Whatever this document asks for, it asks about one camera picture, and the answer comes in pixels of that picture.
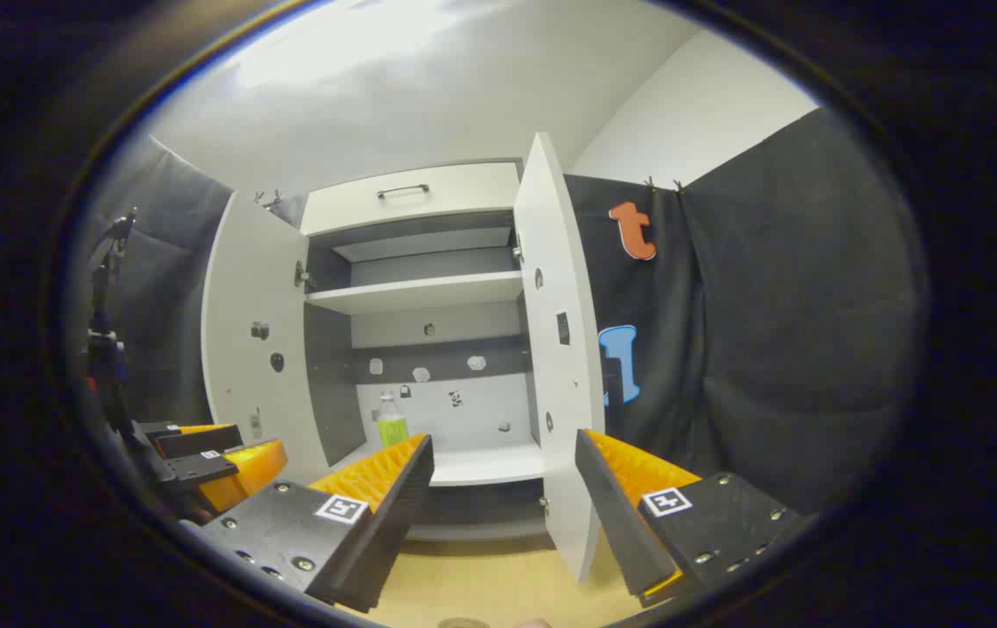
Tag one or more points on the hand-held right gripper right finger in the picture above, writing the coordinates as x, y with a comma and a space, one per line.
620, 523

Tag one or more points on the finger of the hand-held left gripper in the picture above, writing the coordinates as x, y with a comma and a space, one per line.
245, 471
201, 440

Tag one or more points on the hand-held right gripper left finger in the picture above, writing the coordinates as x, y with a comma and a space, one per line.
393, 523

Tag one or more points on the clear bottle green label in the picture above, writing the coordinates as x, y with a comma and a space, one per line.
392, 429

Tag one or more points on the white cabinet door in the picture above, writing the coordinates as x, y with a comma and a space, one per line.
245, 279
563, 410

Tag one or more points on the white cabinet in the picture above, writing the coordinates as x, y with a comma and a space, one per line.
481, 419

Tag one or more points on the white cabinet shelf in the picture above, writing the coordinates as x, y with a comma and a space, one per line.
419, 292

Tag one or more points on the white cabinet drawer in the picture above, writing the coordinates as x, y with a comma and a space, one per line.
463, 196

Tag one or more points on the black tripod stand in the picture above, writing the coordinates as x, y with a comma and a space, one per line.
103, 349

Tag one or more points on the black backdrop cloth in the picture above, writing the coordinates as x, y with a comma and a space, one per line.
768, 305

